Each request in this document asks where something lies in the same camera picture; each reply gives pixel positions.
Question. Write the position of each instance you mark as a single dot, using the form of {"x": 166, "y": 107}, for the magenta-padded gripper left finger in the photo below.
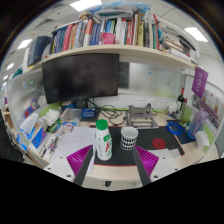
{"x": 75, "y": 163}

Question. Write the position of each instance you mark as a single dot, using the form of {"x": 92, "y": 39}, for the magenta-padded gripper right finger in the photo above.
{"x": 150, "y": 163}

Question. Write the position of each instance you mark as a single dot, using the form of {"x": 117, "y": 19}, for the white drink bottle green cap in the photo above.
{"x": 104, "y": 143}

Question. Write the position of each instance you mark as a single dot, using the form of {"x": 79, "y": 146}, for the flat round red coaster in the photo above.
{"x": 159, "y": 143}

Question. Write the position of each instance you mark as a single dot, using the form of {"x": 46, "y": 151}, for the white paper sheet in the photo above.
{"x": 75, "y": 141}

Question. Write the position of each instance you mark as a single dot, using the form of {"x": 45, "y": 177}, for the black desk mat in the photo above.
{"x": 146, "y": 135}

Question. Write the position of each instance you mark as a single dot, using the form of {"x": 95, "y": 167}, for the black white patterned mug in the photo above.
{"x": 128, "y": 138}

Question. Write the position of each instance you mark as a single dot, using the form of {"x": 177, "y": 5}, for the dark blue mouse pad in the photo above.
{"x": 182, "y": 138}

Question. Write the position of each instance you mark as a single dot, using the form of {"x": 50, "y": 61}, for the grey metal laptop stand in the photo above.
{"x": 141, "y": 116}

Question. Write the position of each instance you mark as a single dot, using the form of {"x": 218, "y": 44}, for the clear plastic storage box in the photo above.
{"x": 70, "y": 114}

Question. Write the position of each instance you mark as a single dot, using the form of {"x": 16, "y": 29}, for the small blue box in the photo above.
{"x": 88, "y": 114}

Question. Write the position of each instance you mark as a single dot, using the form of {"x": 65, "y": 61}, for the white napkin stack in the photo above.
{"x": 51, "y": 117}

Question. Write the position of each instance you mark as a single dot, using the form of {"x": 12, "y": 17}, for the blue white tissue box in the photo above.
{"x": 31, "y": 131}

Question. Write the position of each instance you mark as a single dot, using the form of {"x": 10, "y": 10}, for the white tissue pack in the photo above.
{"x": 201, "y": 140}

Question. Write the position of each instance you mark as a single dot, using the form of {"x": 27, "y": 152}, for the white round pot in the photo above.
{"x": 172, "y": 107}

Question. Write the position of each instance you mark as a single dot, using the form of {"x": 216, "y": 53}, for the green glass vase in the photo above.
{"x": 186, "y": 114}

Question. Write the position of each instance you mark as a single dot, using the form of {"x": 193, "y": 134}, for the dark wine bottle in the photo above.
{"x": 181, "y": 98}

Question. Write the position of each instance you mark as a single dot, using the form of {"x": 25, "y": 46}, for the group photo poster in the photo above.
{"x": 210, "y": 105}

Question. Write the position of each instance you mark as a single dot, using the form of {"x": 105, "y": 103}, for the black computer monitor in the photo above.
{"x": 80, "y": 76}

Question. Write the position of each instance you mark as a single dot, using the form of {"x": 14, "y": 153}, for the purple hanging pennant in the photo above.
{"x": 199, "y": 81}

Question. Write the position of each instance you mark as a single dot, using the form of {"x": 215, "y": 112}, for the shelf unit with books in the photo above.
{"x": 116, "y": 50}

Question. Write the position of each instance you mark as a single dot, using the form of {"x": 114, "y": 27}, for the ceiling lights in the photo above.
{"x": 85, "y": 4}

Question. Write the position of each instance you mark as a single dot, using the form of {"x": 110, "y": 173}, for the white wall sockets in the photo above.
{"x": 148, "y": 102}

